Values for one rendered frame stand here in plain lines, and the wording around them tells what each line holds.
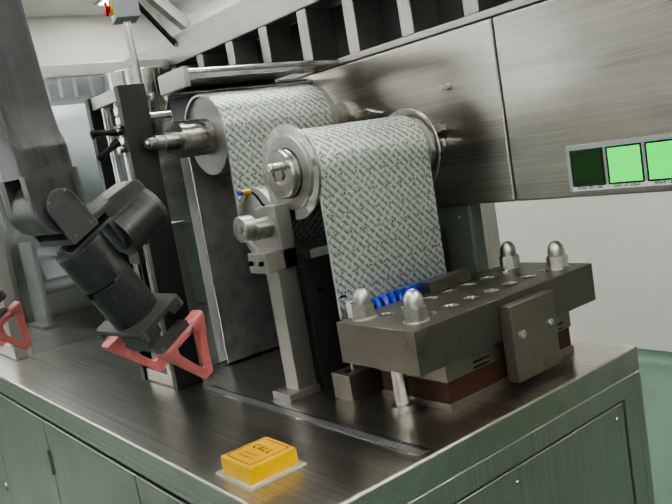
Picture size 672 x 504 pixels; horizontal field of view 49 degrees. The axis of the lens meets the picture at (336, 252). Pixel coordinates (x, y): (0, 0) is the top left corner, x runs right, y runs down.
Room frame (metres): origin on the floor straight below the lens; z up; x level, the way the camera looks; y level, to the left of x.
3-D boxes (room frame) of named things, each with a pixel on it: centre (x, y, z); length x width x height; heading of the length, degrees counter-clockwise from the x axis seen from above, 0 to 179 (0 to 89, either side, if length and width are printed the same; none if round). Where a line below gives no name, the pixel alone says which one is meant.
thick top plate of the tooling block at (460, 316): (1.10, -0.19, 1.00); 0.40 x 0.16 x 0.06; 127
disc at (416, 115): (1.30, -0.15, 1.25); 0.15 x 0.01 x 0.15; 37
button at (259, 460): (0.88, 0.14, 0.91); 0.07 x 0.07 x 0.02; 37
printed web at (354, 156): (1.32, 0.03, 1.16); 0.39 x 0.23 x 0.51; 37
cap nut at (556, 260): (1.16, -0.35, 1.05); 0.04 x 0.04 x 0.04
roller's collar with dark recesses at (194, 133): (1.33, 0.22, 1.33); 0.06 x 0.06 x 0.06; 37
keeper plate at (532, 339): (1.03, -0.26, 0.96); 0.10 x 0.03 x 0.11; 127
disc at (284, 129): (1.14, 0.05, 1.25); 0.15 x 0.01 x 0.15; 37
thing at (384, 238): (1.17, -0.08, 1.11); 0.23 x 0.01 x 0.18; 127
